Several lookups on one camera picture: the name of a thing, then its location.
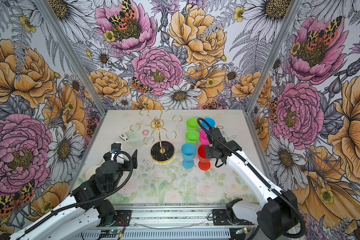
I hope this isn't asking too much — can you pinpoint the black corrugated cable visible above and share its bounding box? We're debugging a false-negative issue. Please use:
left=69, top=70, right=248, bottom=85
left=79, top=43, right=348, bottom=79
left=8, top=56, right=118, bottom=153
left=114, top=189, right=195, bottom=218
left=196, top=117, right=307, bottom=239
left=5, top=150, right=135, bottom=240

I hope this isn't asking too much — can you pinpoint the black corrugated left cable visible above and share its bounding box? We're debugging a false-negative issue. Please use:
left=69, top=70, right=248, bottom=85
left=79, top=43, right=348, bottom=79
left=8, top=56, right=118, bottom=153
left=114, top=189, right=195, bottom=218
left=5, top=150, right=135, bottom=240

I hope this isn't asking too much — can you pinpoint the black corrugated right cable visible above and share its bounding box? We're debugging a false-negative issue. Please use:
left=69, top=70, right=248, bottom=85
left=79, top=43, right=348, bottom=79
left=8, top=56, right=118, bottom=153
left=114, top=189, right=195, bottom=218
left=196, top=117, right=307, bottom=239

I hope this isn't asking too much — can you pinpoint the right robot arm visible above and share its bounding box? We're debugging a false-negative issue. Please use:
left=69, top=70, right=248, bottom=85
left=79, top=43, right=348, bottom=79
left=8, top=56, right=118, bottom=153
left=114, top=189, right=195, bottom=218
left=205, top=128, right=306, bottom=240

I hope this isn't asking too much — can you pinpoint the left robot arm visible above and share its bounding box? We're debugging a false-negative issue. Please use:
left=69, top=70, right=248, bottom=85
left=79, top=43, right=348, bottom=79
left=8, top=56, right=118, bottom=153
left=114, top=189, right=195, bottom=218
left=0, top=151, right=138, bottom=240

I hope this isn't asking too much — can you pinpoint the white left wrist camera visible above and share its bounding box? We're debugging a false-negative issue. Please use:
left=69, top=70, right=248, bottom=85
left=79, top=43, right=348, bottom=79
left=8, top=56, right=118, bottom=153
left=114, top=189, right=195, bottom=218
left=110, top=143, right=125, bottom=164

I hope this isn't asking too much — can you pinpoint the blue wine glass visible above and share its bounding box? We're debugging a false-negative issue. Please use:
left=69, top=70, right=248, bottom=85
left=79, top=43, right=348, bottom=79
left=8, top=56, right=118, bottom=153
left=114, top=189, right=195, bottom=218
left=181, top=143, right=197, bottom=170
left=201, top=118, right=216, bottom=130

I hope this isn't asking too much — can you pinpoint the aluminium front rail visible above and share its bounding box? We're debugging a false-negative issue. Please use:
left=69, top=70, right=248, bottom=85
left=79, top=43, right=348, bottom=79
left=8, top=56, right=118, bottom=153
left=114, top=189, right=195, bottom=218
left=70, top=202, right=267, bottom=240

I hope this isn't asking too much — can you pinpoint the left aluminium corner post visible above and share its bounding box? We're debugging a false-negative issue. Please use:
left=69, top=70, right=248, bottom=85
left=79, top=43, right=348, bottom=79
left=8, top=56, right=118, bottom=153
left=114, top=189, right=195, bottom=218
left=35, top=1, right=107, bottom=117

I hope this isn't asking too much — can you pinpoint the aluminium corner post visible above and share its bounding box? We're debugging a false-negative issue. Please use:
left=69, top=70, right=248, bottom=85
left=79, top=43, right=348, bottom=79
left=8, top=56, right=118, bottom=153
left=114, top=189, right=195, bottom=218
left=35, top=1, right=107, bottom=117
left=246, top=0, right=303, bottom=114

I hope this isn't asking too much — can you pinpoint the pink wine glass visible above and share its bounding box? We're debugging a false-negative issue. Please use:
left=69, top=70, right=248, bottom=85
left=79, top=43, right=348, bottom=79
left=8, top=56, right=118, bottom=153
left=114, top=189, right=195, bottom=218
left=200, top=130, right=210, bottom=145

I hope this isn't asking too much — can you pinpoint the brown paper cup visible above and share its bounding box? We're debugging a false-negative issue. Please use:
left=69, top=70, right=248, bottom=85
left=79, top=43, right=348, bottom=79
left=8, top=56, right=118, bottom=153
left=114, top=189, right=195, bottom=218
left=85, top=165, right=100, bottom=180

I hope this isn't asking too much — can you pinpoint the right aluminium corner post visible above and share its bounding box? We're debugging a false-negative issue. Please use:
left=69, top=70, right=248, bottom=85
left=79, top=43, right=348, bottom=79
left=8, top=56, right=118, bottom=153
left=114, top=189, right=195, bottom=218
left=246, top=0, right=303, bottom=114

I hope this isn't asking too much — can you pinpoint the gold wine glass rack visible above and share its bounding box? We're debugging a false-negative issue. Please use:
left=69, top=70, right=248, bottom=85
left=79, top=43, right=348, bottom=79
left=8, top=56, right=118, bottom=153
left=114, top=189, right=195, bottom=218
left=130, top=106, right=183, bottom=164

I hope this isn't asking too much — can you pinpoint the green wine glass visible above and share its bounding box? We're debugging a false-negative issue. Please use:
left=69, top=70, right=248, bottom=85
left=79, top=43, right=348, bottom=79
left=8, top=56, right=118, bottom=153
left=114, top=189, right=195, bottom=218
left=185, top=130, right=200, bottom=146
left=186, top=118, right=200, bottom=131

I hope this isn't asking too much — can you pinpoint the red wine glass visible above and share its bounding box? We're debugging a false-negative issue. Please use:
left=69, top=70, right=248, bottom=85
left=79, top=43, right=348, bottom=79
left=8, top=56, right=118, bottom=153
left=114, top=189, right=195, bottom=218
left=198, top=145, right=211, bottom=171

